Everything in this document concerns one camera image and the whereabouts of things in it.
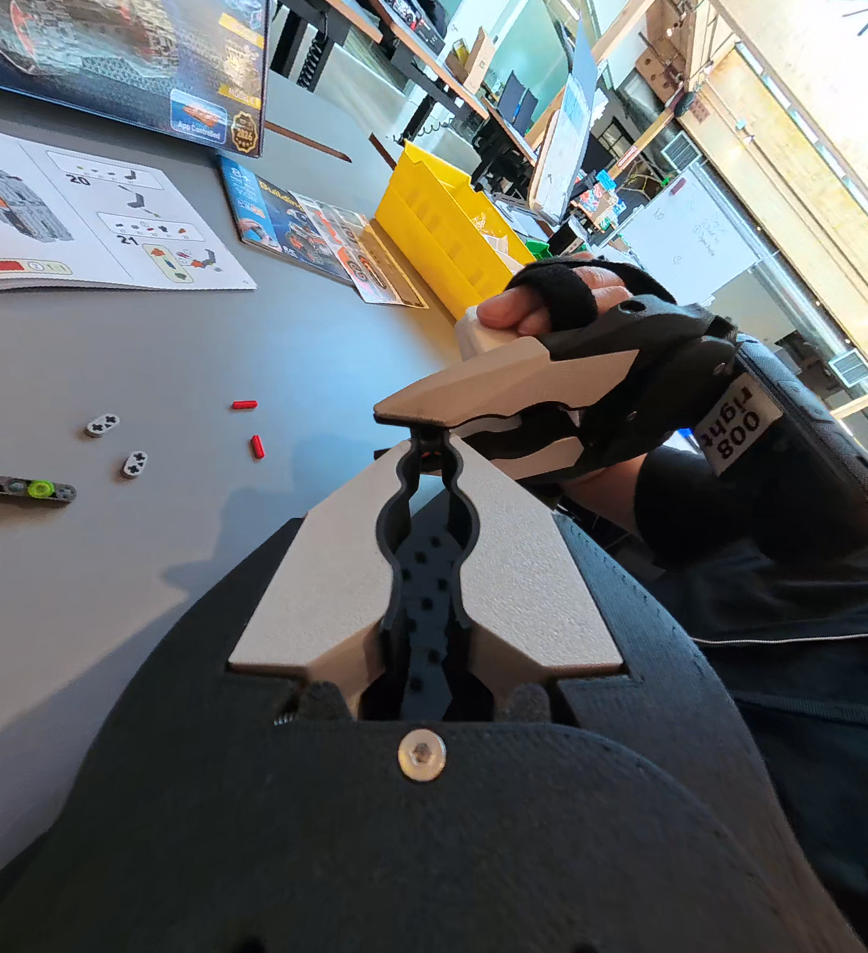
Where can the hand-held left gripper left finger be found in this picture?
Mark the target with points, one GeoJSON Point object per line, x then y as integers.
{"type": "Point", "coordinates": [315, 595]}

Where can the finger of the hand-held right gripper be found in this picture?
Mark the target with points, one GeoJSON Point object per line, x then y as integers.
{"type": "Point", "coordinates": [493, 383]}
{"type": "Point", "coordinates": [553, 454]}

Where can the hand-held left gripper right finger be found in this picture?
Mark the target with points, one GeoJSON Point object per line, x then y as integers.
{"type": "Point", "coordinates": [538, 595]}

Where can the grey angled beam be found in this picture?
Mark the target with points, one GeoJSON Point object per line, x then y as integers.
{"type": "Point", "coordinates": [2, 484]}

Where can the person's right forearm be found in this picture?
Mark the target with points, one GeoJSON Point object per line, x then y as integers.
{"type": "Point", "coordinates": [605, 499]}

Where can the person's right hand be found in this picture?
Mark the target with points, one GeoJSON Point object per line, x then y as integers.
{"type": "Point", "coordinates": [512, 305]}

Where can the black perforated panel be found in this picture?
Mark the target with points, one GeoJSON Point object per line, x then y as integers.
{"type": "Point", "coordinates": [426, 595]}

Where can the whiteboard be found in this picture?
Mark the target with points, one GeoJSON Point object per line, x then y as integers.
{"type": "Point", "coordinates": [687, 238]}

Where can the orange sticker sheet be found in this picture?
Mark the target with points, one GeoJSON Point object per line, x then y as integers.
{"type": "Point", "coordinates": [374, 268]}

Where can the yellow storage bin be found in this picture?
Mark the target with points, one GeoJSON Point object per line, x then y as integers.
{"type": "Point", "coordinates": [441, 223]}

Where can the small grey two-hole connector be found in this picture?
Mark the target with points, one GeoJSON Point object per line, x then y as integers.
{"type": "Point", "coordinates": [134, 464]}
{"type": "Point", "coordinates": [102, 425]}

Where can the standing sign board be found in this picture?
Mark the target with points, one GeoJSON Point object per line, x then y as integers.
{"type": "Point", "coordinates": [564, 141]}

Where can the black desktop monitor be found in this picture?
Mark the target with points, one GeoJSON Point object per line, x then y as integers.
{"type": "Point", "coordinates": [527, 112]}
{"type": "Point", "coordinates": [510, 97]}

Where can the small blue booklet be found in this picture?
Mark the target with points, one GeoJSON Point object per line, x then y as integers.
{"type": "Point", "coordinates": [270, 223]}

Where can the long wooden table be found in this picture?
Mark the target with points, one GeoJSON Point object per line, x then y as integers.
{"type": "Point", "coordinates": [434, 67]}

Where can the cardboard box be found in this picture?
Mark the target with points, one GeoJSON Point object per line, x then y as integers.
{"type": "Point", "coordinates": [479, 59]}

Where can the open instruction booklet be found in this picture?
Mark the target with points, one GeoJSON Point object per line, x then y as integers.
{"type": "Point", "coordinates": [106, 223]}

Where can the robot kit box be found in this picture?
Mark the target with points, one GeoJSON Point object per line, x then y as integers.
{"type": "Point", "coordinates": [106, 59]}

